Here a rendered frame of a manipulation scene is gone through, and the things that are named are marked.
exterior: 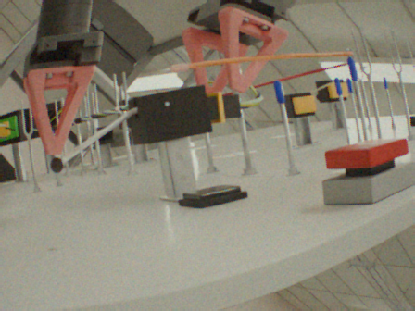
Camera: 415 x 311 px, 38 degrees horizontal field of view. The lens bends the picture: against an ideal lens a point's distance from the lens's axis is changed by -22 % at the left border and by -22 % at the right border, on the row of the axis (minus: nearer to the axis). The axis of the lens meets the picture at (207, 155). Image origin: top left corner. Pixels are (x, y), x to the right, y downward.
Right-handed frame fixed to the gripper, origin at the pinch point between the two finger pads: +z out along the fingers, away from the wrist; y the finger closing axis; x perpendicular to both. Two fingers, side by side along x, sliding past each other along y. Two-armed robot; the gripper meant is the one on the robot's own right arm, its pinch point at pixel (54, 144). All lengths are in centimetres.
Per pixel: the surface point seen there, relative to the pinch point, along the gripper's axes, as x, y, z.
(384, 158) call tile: -15.6, -25.0, 1.9
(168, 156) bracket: -10.6, -0.8, 1.2
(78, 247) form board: 1.6, -15.1, 7.1
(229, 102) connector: -16.0, -1.1, -3.2
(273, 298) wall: -518, 874, 224
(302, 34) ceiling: -226, 314, -81
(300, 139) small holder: -38.2, 23.4, -1.0
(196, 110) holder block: -12.7, -1.9, -2.4
